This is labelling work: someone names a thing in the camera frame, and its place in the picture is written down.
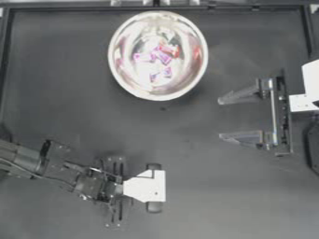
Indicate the purple and white candy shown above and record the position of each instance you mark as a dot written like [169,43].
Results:
[163,74]
[140,57]

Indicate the red candy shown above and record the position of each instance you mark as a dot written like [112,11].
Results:
[175,51]

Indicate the pink candy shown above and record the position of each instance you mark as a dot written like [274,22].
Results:
[159,57]

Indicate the steel bowl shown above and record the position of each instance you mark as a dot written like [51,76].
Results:
[132,77]

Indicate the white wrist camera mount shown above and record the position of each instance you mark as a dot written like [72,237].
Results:
[308,84]
[145,186]

